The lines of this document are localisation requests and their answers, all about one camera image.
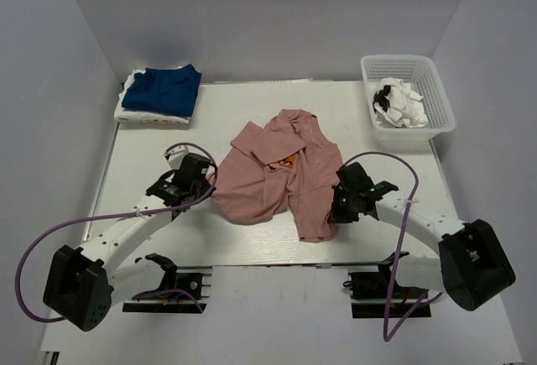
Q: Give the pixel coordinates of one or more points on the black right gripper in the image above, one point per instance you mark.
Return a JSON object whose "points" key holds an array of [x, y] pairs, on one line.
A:
{"points": [[337, 214]]}

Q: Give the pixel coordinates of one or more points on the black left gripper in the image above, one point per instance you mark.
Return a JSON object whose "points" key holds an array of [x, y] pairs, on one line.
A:
{"points": [[207, 190]]}

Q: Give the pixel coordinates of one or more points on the pink t-shirt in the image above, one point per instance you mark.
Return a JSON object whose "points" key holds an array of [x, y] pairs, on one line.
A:
{"points": [[287, 165]]}

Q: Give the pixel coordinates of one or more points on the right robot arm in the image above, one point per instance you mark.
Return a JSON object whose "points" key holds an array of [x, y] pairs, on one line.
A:
{"points": [[470, 265]]}

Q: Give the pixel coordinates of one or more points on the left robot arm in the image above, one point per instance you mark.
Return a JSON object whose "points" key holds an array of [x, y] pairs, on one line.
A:
{"points": [[85, 282]]}

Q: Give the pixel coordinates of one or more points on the blue folded t-shirt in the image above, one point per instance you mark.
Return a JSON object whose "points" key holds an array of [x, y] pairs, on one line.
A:
{"points": [[165, 92]]}

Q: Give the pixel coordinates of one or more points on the white folded t-shirt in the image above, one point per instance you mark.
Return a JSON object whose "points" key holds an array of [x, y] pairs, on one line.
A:
{"points": [[123, 115]]}

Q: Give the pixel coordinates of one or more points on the white crumpled t-shirt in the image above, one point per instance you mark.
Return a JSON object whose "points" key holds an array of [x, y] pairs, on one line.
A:
{"points": [[396, 105]]}

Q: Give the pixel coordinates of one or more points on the white plastic basket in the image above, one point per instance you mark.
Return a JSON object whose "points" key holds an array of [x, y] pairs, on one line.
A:
{"points": [[421, 74]]}

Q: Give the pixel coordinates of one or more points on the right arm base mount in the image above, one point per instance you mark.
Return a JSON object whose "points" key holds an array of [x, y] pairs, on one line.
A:
{"points": [[368, 292]]}

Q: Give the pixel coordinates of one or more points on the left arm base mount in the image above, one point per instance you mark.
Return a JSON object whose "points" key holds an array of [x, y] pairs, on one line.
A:
{"points": [[189, 294]]}

